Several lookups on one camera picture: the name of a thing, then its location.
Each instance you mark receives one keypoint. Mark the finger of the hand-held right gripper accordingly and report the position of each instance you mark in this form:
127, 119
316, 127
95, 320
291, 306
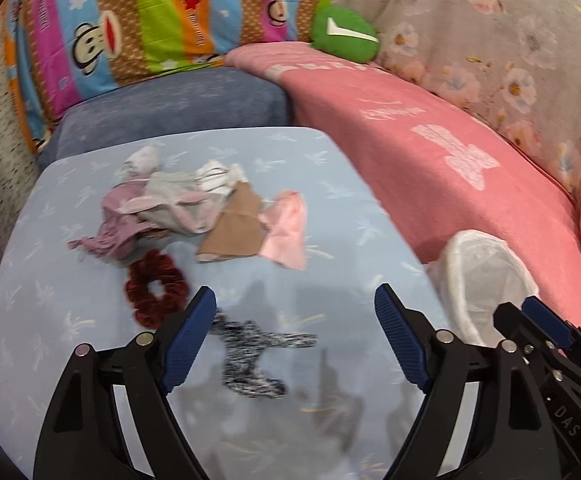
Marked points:
512, 322
547, 317

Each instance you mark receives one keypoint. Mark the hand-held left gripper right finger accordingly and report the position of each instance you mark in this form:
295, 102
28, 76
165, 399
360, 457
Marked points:
400, 342

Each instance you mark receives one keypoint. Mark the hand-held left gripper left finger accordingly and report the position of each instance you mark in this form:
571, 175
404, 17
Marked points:
190, 342

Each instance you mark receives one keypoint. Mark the white waste bin with liner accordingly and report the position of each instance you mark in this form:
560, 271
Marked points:
480, 280

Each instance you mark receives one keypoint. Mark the black-white speckled scrunchie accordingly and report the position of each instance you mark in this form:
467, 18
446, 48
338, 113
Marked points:
245, 360

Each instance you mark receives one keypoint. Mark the dark red velvet scrunchie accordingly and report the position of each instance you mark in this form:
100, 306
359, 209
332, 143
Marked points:
138, 285

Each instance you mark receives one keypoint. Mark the brown sock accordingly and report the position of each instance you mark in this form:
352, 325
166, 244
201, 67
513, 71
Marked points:
235, 230

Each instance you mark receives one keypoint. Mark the grey-white cloth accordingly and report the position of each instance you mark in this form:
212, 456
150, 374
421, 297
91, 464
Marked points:
180, 202

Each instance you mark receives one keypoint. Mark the purple cloth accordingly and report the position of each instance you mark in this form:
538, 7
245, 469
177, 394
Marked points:
115, 220

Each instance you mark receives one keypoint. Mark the white tissue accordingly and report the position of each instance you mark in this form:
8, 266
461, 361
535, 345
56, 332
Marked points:
218, 175
143, 160

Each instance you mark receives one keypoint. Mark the light blue printed table cover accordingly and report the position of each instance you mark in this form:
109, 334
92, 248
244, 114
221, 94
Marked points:
70, 260

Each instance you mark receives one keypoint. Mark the pink blanket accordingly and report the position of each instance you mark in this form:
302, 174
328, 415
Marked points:
395, 135

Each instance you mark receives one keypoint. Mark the blue-grey cushion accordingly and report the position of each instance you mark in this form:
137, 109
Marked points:
170, 105

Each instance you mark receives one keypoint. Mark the green round check mark cushion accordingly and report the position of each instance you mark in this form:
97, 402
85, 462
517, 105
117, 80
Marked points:
345, 46

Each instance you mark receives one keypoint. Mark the grey floral blanket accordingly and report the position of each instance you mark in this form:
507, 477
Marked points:
470, 20

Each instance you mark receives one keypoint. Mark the colourful monkey pillow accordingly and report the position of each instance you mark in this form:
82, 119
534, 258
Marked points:
145, 20

